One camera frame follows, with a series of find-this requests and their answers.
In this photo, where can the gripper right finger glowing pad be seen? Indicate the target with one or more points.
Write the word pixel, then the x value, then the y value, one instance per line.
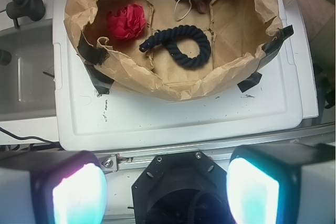
pixel 282 183

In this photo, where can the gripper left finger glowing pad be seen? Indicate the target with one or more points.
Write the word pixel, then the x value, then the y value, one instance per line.
pixel 52 187

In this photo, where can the black tape piece right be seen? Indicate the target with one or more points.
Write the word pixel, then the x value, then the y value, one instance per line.
pixel 271 49

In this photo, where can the black tape piece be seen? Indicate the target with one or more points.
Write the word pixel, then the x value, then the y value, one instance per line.
pixel 271 49
pixel 94 56

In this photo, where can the black tape piece left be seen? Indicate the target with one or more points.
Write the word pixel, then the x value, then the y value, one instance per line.
pixel 94 56

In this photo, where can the brown paper bag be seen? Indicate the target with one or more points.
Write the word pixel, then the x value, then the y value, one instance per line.
pixel 201 55

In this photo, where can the red crumpled paper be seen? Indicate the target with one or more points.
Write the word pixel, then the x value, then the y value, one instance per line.
pixel 127 23

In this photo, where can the silver corner bracket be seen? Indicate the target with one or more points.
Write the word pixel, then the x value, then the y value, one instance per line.
pixel 109 163

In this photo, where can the aluminium frame rail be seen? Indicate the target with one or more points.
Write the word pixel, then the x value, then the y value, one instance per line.
pixel 218 150

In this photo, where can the black octagonal mount plate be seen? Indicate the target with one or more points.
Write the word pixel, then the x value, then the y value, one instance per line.
pixel 181 188

